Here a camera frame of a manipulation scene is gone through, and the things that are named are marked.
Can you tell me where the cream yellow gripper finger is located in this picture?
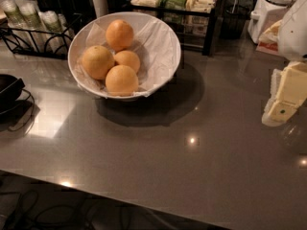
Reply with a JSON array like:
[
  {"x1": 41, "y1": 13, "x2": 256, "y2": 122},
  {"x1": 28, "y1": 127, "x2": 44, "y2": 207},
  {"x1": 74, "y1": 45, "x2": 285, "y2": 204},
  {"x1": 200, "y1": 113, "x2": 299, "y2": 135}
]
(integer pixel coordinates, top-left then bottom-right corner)
[{"x1": 262, "y1": 61, "x2": 307, "y2": 127}]

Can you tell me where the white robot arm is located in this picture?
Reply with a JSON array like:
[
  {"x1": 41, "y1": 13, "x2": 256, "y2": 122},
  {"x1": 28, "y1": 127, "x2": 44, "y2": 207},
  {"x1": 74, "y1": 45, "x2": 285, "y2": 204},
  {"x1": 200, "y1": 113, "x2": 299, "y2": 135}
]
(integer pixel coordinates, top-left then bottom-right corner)
[{"x1": 262, "y1": 0, "x2": 307, "y2": 127}]

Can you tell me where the white paper bowl liner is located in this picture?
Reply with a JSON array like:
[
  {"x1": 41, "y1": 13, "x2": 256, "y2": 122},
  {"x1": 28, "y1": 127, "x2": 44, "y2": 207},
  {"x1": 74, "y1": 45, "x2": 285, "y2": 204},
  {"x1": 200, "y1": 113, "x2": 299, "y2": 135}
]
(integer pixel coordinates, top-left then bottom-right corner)
[{"x1": 75, "y1": 17, "x2": 176, "y2": 98}]

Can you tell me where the small middle orange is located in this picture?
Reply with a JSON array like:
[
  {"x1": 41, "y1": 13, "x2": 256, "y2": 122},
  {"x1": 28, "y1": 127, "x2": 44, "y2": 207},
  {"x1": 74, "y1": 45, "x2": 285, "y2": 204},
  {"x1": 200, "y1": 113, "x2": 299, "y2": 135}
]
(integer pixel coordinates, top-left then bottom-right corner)
[{"x1": 114, "y1": 50, "x2": 141, "y2": 72}]

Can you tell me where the red white card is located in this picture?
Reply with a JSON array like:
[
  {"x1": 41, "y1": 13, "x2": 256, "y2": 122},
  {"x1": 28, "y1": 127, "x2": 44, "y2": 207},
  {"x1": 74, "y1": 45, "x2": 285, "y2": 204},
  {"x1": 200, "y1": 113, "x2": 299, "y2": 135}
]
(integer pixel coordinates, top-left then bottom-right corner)
[{"x1": 256, "y1": 20, "x2": 281, "y2": 56}]

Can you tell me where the white appliance with plates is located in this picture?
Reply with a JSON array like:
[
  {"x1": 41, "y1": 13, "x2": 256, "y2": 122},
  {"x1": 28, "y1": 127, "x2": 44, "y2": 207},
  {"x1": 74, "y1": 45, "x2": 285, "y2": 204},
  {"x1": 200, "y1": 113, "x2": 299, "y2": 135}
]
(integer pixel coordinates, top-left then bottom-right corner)
[{"x1": 248, "y1": 0, "x2": 296, "y2": 44}]

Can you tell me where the black condiment shelf rack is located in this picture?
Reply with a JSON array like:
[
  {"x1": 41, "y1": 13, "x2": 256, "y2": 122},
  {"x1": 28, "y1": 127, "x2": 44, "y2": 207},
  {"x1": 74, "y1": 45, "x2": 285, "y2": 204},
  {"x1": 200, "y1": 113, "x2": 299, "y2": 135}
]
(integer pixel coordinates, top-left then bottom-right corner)
[{"x1": 128, "y1": 0, "x2": 218, "y2": 56}]

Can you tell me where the green packet stack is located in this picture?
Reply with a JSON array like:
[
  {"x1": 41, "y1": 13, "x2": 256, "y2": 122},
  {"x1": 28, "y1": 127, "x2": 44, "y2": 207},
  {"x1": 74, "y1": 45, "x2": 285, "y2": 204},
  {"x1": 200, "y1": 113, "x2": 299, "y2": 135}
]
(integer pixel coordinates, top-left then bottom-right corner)
[{"x1": 159, "y1": 0, "x2": 187, "y2": 10}]

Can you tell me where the white cylindrical container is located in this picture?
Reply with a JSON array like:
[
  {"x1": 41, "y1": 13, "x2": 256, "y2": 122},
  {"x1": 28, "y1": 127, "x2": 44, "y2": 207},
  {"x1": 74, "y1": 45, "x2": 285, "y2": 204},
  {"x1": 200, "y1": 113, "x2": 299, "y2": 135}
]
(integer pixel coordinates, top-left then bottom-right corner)
[{"x1": 88, "y1": 0, "x2": 109, "y2": 19}]

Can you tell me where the right paper cup stack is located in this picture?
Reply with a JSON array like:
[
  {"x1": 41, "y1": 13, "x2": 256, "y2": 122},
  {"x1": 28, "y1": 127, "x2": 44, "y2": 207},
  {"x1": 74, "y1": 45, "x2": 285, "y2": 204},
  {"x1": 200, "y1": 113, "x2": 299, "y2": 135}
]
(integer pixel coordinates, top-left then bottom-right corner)
[{"x1": 38, "y1": 11, "x2": 67, "y2": 55}]

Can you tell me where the paper cup stack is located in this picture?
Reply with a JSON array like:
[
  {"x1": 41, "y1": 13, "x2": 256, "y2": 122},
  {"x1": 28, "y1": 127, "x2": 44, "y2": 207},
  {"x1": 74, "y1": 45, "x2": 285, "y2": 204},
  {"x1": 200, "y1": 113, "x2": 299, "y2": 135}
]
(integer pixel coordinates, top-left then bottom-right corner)
[
  {"x1": 38, "y1": 11, "x2": 67, "y2": 55},
  {"x1": 19, "y1": 3, "x2": 41, "y2": 30},
  {"x1": 1, "y1": 0, "x2": 26, "y2": 29}
]

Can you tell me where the middle paper cup stack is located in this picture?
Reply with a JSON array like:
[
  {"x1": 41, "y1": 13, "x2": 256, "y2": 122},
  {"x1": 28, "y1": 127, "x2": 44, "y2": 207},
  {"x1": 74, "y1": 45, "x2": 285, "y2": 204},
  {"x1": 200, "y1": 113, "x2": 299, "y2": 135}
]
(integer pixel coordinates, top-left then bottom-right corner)
[{"x1": 19, "y1": 3, "x2": 41, "y2": 30}]

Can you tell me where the left paper cup stack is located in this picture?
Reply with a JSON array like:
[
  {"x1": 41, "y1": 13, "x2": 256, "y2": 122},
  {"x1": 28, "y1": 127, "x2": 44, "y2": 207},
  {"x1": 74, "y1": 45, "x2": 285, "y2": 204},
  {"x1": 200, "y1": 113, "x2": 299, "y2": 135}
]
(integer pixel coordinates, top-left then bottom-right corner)
[{"x1": 1, "y1": 0, "x2": 26, "y2": 29}]

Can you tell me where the black wire cup rack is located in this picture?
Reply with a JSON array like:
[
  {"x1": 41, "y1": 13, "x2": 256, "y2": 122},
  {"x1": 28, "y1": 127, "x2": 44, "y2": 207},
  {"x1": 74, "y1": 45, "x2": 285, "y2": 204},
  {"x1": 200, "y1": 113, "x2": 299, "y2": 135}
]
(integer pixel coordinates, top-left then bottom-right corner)
[{"x1": 0, "y1": 13, "x2": 83, "y2": 59}]

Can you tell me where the black pan with wire stand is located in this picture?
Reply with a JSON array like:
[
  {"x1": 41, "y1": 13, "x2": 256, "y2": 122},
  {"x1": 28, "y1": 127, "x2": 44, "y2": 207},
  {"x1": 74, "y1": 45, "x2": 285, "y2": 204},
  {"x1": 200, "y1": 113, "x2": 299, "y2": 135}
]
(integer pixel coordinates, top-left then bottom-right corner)
[{"x1": 0, "y1": 74, "x2": 35, "y2": 131}]

